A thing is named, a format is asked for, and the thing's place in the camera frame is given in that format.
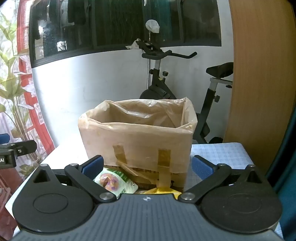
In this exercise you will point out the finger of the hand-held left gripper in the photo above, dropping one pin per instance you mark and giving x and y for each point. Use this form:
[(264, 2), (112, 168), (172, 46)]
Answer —
[(4, 138), (23, 146)]

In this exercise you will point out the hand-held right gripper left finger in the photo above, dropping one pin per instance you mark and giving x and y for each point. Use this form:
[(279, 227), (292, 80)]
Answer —
[(93, 166)]

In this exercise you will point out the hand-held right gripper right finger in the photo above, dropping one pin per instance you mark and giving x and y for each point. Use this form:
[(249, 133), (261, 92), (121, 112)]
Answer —
[(202, 166)]

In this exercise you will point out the green and white snack packet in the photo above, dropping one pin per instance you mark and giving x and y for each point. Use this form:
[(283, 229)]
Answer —
[(108, 180)]

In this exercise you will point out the yellow snack packet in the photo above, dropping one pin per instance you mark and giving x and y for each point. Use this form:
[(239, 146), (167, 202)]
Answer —
[(159, 190)]

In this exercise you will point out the plastic-lined cardboard box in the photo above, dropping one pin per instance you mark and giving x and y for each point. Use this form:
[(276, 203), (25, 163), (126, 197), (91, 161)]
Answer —
[(138, 143)]

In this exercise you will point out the checked tablecloth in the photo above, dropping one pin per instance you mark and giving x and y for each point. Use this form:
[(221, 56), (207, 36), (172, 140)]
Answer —
[(226, 153)]

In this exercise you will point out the black exercise bike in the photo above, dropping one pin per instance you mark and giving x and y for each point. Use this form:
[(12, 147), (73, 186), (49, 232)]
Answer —
[(159, 85)]

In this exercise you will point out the wooden panel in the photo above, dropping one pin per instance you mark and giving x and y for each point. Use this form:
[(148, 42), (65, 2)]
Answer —
[(259, 69)]

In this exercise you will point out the crumpled white cloth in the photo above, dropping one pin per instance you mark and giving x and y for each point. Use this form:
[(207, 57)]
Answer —
[(133, 45)]

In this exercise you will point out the dark framed window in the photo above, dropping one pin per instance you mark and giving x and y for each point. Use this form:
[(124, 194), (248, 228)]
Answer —
[(115, 23)]

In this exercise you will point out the dark hanging clothes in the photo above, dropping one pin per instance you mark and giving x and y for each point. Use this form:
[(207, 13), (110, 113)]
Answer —
[(76, 11)]

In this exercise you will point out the hanging white plastic bag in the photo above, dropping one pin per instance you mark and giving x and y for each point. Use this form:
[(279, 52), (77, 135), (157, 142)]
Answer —
[(152, 25)]

